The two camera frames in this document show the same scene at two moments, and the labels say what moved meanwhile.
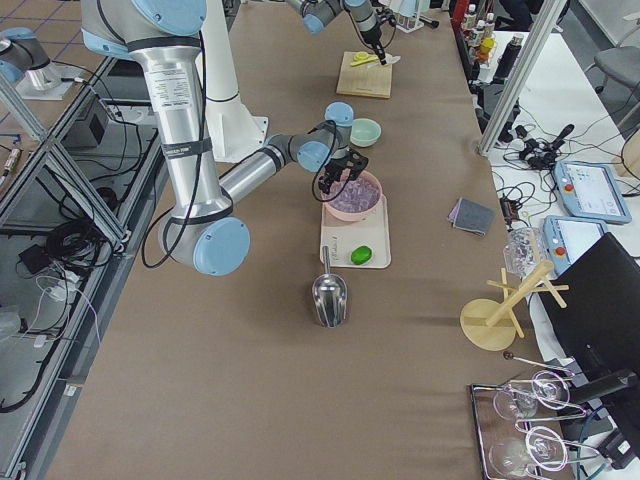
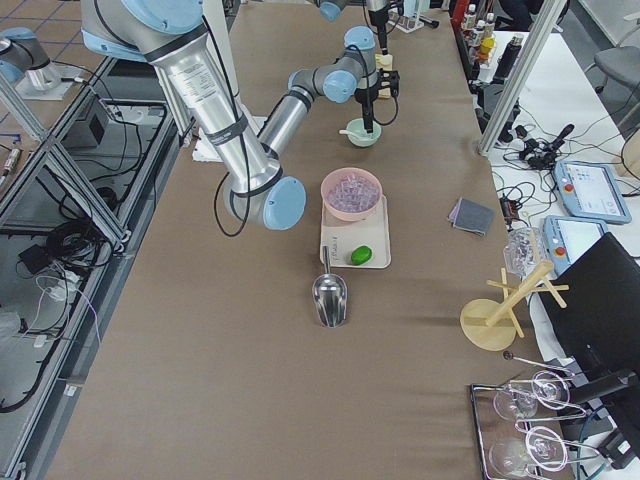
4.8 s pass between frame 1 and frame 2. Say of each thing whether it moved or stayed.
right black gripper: moved
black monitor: stayed
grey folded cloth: stayed
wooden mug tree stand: stayed
